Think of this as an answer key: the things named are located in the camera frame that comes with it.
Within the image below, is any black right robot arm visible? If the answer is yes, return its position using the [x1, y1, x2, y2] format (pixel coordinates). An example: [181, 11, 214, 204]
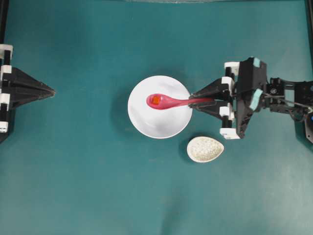
[189, 57, 313, 142]

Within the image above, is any black right frame post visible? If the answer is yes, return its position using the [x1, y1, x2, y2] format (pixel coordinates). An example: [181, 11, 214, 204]
[304, 0, 313, 67]

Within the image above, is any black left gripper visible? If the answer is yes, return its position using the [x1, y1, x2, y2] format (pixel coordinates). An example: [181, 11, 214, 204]
[0, 44, 55, 143]

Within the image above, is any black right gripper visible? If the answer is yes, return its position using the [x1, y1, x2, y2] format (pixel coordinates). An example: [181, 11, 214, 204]
[188, 57, 267, 140]

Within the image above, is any black left frame post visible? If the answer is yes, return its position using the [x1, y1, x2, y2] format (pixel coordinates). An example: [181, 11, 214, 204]
[0, 0, 9, 44]

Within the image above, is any speckled ceramic spoon rest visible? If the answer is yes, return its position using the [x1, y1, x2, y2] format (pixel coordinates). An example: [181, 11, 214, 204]
[186, 137, 224, 163]

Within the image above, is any black frame post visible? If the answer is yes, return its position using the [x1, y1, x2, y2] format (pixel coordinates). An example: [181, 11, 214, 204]
[0, 0, 9, 44]
[304, 0, 313, 67]

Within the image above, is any white round bowl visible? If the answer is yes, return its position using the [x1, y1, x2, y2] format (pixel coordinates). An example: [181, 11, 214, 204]
[128, 75, 193, 139]

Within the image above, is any pink plastic soup spoon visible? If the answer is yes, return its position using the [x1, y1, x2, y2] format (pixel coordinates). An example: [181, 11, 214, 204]
[146, 94, 214, 110]

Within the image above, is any small red cube block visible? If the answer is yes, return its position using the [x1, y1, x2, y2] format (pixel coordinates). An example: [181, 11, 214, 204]
[152, 96, 160, 105]

